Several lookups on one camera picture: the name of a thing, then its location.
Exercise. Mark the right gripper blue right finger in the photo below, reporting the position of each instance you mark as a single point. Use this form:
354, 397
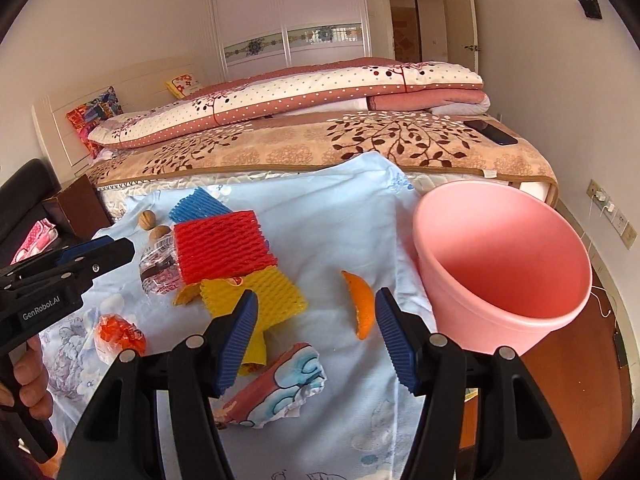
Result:
402, 338

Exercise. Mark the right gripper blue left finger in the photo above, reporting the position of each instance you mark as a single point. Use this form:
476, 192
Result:
232, 334

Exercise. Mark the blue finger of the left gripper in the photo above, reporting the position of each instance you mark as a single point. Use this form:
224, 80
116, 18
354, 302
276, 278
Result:
71, 253

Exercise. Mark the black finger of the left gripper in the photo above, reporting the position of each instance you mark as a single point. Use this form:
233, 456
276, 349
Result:
93, 264

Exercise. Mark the orange peel piece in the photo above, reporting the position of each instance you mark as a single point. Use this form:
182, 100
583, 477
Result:
363, 301

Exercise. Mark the red cloud-print wrapper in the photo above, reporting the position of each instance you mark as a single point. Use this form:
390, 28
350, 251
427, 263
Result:
279, 391

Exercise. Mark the red orange plastic bag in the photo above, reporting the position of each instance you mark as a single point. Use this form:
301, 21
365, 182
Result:
114, 334

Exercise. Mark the red foam net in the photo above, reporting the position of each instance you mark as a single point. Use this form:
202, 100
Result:
225, 246

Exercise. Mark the blue foam net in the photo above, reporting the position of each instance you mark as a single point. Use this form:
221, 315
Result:
196, 206

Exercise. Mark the person's left hand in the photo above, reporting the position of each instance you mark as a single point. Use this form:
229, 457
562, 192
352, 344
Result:
33, 377

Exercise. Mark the pink cloth item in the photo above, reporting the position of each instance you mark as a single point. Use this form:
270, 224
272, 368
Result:
42, 234

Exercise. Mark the brown wooden nightstand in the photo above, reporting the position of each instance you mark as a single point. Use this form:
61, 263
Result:
78, 209

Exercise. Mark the black chair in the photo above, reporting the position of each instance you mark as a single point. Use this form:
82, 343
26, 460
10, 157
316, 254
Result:
21, 207

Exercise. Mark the white quilted mattress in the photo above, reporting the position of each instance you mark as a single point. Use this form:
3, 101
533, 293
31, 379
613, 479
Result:
114, 196

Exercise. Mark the walnut near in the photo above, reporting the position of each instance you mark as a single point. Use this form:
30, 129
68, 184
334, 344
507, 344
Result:
158, 232

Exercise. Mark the walnut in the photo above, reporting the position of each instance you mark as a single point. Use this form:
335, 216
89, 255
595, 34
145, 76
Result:
158, 232
147, 220

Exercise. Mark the walnut far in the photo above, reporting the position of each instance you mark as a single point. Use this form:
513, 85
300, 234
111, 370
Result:
147, 220

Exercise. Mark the cream wooden headboard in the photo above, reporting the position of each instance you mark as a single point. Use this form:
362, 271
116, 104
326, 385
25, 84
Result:
138, 86

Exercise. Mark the light blue cloth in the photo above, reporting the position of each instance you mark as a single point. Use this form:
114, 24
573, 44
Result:
353, 218

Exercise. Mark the pink plastic bucket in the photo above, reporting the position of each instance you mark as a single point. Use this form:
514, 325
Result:
499, 267

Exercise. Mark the colourful pillow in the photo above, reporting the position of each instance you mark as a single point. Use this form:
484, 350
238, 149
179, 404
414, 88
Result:
85, 117

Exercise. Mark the brown leaf-pattern blanket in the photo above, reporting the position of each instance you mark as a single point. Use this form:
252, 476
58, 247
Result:
418, 143

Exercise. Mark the yellow red pillow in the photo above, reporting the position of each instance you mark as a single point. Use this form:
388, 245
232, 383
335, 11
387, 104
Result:
183, 85

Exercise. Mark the black smartphone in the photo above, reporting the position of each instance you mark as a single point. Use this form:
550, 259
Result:
491, 132

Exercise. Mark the pink folded blanket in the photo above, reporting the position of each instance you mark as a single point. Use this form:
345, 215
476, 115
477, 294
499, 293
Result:
429, 98

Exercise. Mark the cream room door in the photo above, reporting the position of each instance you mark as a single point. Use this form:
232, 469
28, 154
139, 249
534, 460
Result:
462, 36

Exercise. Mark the white sliding wardrobe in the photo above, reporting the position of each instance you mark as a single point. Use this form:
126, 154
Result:
258, 36

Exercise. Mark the wall socket strip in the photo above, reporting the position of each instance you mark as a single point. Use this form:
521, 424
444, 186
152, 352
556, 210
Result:
611, 212

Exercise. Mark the black wall bracket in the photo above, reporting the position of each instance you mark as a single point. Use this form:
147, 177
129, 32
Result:
591, 9

